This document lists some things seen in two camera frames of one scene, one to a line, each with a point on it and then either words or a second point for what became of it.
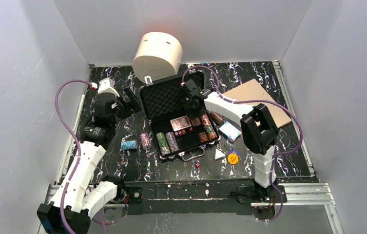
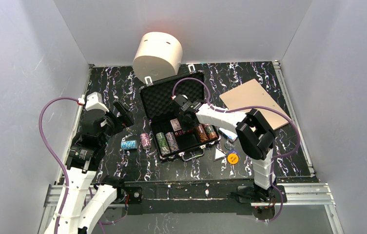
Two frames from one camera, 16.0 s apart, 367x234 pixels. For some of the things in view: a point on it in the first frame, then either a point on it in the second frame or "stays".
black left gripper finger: [130, 93] -> [120, 108]
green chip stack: [163, 144] stays
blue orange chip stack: [173, 145] stays
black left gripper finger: [136, 104] -> [126, 120]
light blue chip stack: [128, 144] stays
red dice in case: [183, 132] stays
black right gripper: [189, 89] -> [184, 111]
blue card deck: [230, 131] stays
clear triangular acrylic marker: [218, 154] stays
